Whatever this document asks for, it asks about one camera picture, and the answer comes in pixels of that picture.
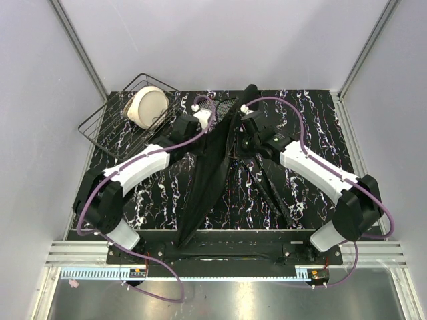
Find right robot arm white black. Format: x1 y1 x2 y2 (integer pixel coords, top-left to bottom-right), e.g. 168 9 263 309
240 107 384 265

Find black wire basket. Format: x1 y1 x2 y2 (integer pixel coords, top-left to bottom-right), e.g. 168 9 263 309
77 73 182 162

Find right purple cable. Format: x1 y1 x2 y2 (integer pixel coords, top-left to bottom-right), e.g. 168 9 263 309
245 97 397 288

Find purple cable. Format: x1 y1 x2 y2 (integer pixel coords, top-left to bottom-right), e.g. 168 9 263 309
245 97 397 288
76 95 218 303

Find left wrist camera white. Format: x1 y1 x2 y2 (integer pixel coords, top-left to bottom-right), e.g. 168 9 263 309
191 105 212 129

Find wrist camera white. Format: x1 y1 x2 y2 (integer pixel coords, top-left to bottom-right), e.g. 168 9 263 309
191 105 212 129
240 105 252 115

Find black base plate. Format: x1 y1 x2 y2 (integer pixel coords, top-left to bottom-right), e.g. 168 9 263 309
105 229 344 267

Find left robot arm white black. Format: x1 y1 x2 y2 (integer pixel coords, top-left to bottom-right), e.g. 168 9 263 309
73 110 214 264

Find black racket bag Crossway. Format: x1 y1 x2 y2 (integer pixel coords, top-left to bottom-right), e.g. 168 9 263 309
177 84 260 249

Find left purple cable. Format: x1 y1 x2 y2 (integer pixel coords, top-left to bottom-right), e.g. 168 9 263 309
76 95 218 303

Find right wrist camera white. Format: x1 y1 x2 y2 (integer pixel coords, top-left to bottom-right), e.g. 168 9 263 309
240 105 252 115

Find white round container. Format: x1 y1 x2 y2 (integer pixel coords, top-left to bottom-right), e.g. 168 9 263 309
124 86 169 129

